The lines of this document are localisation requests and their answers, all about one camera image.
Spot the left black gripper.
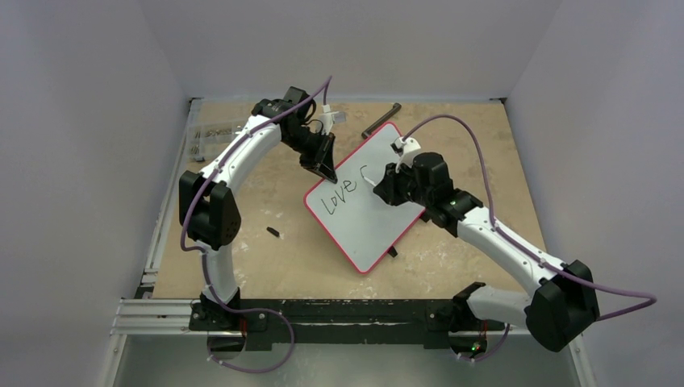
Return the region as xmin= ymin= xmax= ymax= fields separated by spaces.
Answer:
xmin=283 ymin=127 xmax=336 ymax=183

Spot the red framed whiteboard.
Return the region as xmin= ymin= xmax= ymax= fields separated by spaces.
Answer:
xmin=303 ymin=122 xmax=424 ymax=273

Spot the black marker cap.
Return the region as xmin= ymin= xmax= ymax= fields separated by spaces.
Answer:
xmin=266 ymin=227 xmax=281 ymax=238

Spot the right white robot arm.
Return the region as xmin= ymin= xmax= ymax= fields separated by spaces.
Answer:
xmin=373 ymin=152 xmax=600 ymax=352

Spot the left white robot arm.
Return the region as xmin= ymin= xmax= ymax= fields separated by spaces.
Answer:
xmin=178 ymin=87 xmax=346 ymax=330

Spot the clear plastic screw box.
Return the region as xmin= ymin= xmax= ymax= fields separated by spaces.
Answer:
xmin=186 ymin=121 xmax=243 ymax=162

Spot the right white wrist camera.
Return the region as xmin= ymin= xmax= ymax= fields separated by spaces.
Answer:
xmin=390 ymin=137 xmax=422 ymax=173

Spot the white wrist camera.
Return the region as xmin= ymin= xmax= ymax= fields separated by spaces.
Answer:
xmin=319 ymin=104 xmax=346 ymax=135
xmin=390 ymin=137 xmax=422 ymax=173

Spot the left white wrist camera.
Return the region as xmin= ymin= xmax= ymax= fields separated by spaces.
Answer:
xmin=319 ymin=104 xmax=346 ymax=135

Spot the black whiteboard stand bracket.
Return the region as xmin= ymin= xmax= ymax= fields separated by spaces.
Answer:
xmin=361 ymin=102 xmax=402 ymax=139

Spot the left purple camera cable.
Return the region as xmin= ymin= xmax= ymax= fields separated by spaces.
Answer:
xmin=180 ymin=74 xmax=333 ymax=314

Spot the purple camera cable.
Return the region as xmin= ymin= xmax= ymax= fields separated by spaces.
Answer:
xmin=400 ymin=114 xmax=658 ymax=322
xmin=180 ymin=74 xmax=333 ymax=314

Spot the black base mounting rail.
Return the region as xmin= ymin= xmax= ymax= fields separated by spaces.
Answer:
xmin=189 ymin=298 xmax=504 ymax=351

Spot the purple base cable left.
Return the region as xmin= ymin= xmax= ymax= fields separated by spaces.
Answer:
xmin=206 ymin=306 xmax=297 ymax=375

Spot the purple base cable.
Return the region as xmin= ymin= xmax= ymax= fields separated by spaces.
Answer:
xmin=454 ymin=322 xmax=510 ymax=364
xmin=206 ymin=306 xmax=297 ymax=375

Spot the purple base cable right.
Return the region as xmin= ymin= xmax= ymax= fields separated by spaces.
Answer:
xmin=454 ymin=322 xmax=510 ymax=364

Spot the aluminium frame rail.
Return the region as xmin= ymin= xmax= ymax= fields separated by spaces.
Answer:
xmin=111 ymin=201 xmax=203 ymax=336

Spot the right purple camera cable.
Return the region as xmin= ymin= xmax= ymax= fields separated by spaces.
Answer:
xmin=400 ymin=114 xmax=658 ymax=322

